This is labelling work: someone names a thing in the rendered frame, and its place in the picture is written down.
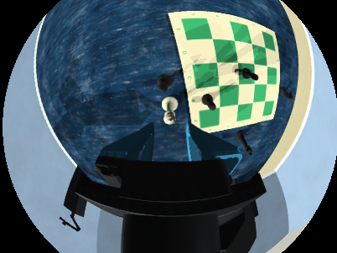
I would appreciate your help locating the green and cream chessboard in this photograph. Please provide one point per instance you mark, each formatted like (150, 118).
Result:
(214, 49)

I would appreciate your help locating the white chess queen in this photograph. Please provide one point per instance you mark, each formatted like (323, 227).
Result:
(169, 104)

